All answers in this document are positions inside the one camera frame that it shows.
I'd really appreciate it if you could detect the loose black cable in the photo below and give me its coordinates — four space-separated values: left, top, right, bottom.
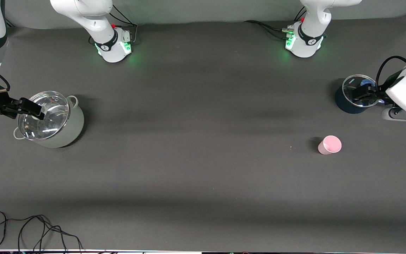
0 211 85 252

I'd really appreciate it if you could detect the dark grey table cover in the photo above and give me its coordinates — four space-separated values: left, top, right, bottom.
0 14 406 252

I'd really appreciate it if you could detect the glass lid with metal knob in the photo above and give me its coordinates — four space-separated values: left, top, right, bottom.
17 91 70 141

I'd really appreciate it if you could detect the pale green cooking pot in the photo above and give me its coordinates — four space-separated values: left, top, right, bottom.
13 91 85 149

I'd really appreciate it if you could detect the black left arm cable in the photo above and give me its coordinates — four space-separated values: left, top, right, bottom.
376 55 406 93

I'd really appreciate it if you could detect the glass lid with blue knob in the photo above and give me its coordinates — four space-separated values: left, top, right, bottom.
342 74 382 107

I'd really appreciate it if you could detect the black base cable bundle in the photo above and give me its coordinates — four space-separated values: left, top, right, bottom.
294 6 308 22
244 20 292 40
110 4 139 46

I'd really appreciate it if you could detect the pink plastic cup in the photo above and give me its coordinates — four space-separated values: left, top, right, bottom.
318 135 342 155

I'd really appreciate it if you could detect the dark blue saucepan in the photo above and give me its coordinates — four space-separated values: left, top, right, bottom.
335 75 380 114

